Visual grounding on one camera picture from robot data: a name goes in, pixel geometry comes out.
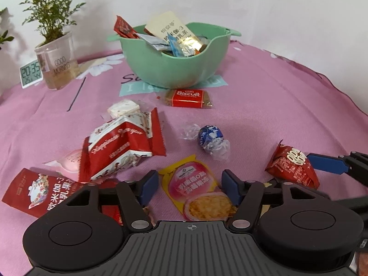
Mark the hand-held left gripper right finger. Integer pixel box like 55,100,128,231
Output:
221,169,331,233

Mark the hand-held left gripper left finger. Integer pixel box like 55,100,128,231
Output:
65,170,159,233

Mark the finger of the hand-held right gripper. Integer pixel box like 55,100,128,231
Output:
319,188,368,216
306,151,368,187

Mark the small red snack packet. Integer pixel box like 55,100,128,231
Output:
113,15,138,39
264,140,320,190

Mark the yellow and pink snack packet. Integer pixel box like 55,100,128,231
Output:
159,155,238,222

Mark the green plastic bowl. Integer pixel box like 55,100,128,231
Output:
107,22,242,89

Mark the cream and gold snack packet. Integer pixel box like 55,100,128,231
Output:
144,11,209,56

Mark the red and white snack packet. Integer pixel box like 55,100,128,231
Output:
79,108,167,183

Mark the blue foil chocolate ball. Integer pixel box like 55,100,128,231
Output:
178,122,231,161

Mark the white nougat in clear wrapper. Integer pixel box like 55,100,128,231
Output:
107,100,150,119

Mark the pink jelly cup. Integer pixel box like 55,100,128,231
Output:
43,149,82,173

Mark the pink printed tablecloth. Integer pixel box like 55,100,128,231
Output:
0,39,368,276

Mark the red label biscuit packet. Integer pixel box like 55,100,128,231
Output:
164,89,215,109

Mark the long red snack packet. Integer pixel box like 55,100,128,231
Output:
1,168,87,217

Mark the blue snack packet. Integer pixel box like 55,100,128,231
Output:
167,34,184,58

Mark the dark snack packet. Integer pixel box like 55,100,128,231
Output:
198,36,213,54

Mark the silver snack packet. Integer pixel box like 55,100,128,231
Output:
135,33,170,52

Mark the potted plant in white cup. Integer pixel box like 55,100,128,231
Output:
20,0,87,90

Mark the white digital clock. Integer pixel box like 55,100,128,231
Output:
20,60,43,89

